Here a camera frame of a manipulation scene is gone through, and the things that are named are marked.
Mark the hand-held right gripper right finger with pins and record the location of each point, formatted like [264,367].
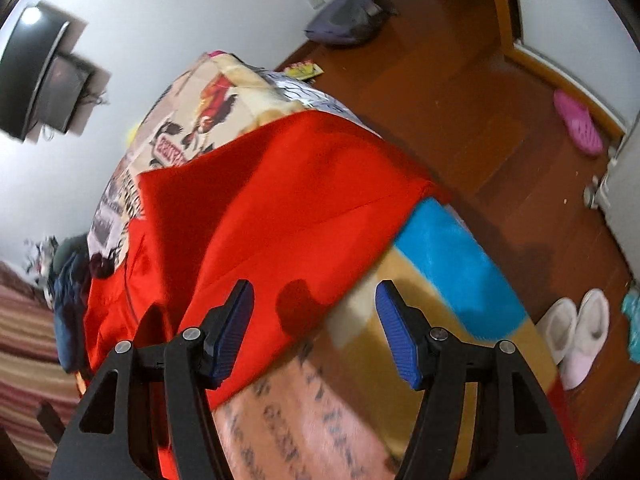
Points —
[397,332]

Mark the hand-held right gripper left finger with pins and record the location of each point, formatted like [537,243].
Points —
[229,332]

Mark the red garment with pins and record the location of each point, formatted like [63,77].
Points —
[280,200]

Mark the pile of dark clothes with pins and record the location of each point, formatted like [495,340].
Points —
[70,290]

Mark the printed blanket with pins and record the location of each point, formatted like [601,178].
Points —
[435,270]

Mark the white fluffy slipper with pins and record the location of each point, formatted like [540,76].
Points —
[587,335]
[555,327]

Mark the striped rug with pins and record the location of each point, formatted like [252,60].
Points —
[27,355]

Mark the teal cloth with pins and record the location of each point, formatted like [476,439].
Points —
[633,325]

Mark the colourful printed packet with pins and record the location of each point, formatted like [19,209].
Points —
[304,69]

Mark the pink slipper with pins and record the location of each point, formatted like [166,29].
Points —
[577,122]

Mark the grey purple backpack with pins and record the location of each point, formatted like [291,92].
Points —
[350,15]

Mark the black wall television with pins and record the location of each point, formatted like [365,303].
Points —
[35,70]

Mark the wooden door frame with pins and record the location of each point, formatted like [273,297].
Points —
[505,15]

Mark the white wall socket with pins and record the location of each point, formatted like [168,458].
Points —
[316,0]

